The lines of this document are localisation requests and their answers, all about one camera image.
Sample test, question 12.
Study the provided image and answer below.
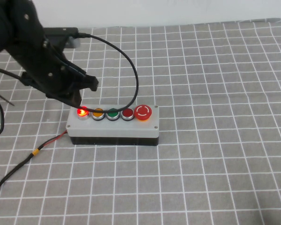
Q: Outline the grey and black button box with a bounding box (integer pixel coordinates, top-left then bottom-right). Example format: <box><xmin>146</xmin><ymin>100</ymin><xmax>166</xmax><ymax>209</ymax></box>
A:
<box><xmin>67</xmin><ymin>104</ymin><xmax>160</xmax><ymax>147</ymax></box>

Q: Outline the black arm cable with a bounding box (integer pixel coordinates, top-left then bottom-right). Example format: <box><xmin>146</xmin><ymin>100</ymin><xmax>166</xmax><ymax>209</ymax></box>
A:
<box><xmin>0</xmin><ymin>66</ymin><xmax>24</xmax><ymax>79</ymax></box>

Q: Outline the red-black power cable yellow connector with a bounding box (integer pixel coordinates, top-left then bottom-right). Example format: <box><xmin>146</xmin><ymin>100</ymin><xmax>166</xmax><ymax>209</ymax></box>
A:
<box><xmin>0</xmin><ymin>130</ymin><xmax>68</xmax><ymax>200</ymax></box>

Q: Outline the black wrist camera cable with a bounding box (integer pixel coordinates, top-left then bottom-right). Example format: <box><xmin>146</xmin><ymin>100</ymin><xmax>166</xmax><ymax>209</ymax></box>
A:
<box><xmin>77</xmin><ymin>32</ymin><xmax>141</xmax><ymax>114</ymax></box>

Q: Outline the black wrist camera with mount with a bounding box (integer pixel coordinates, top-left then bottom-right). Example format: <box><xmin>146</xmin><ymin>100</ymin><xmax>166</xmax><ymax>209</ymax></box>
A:
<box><xmin>43</xmin><ymin>27</ymin><xmax>81</xmax><ymax>49</ymax></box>

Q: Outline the red flat round pushbutton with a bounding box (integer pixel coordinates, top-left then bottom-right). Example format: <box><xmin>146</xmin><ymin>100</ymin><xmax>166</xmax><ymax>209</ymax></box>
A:
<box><xmin>120</xmin><ymin>108</ymin><xmax>135</xmax><ymax>122</ymax></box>

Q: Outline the thin dark wire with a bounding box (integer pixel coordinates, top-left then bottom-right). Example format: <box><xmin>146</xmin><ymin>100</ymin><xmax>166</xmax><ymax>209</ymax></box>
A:
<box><xmin>0</xmin><ymin>89</ymin><xmax>15</xmax><ymax>106</ymax></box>

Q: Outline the yellow flat round pushbutton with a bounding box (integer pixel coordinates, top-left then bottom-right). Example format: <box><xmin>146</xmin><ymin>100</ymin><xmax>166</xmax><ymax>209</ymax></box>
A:
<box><xmin>91</xmin><ymin>107</ymin><xmax>105</xmax><ymax>122</ymax></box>

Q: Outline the grey white-checked tablecloth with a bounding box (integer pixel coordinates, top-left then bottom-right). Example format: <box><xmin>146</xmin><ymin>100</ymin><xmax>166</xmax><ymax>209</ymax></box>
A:
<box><xmin>0</xmin><ymin>18</ymin><xmax>281</xmax><ymax>225</ymax></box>

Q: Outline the red raised dome pushbutton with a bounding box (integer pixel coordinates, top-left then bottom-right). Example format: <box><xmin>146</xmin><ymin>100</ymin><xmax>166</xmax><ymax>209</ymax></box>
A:
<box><xmin>76</xmin><ymin>105</ymin><xmax>89</xmax><ymax>120</ymax></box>

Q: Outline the red mushroom emergency stop button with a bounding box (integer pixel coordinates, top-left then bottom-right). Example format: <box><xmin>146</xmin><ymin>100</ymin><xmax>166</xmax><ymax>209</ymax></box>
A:
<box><xmin>133</xmin><ymin>104</ymin><xmax>153</xmax><ymax>122</ymax></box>

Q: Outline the green flat round pushbutton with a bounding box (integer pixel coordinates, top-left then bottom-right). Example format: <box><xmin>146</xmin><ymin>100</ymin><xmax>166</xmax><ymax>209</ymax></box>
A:
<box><xmin>105</xmin><ymin>107</ymin><xmax>120</xmax><ymax>122</ymax></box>

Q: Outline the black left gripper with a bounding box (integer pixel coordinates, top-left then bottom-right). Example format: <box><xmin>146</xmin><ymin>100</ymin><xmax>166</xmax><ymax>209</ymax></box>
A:
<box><xmin>21</xmin><ymin>38</ymin><xmax>100</xmax><ymax>106</ymax></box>

